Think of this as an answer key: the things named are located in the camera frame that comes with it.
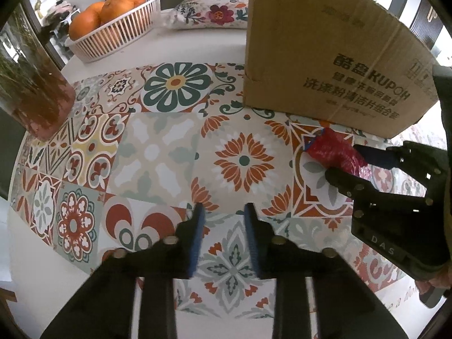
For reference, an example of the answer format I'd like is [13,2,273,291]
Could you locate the pink snack bag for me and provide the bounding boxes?
[306,128,371,180]

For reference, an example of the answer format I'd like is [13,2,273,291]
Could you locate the right hand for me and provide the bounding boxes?
[415,266,451,295]

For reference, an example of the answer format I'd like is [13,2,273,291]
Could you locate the brown cardboard box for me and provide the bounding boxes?
[244,0,438,138]

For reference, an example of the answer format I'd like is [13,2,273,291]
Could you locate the patterned table runner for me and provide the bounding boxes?
[9,63,418,319]

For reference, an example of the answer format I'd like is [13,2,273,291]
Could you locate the floral tissue box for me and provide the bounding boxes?
[164,0,249,30]

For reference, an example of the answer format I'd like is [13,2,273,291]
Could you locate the glass vase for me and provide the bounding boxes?
[1,5,76,141]

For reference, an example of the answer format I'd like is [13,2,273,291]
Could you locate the white basket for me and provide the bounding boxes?
[65,0,161,63]

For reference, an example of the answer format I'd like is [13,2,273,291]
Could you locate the shoe rack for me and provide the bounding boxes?
[38,0,77,44]

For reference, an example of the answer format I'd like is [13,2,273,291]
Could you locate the oranges pile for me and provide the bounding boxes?
[68,0,146,41]

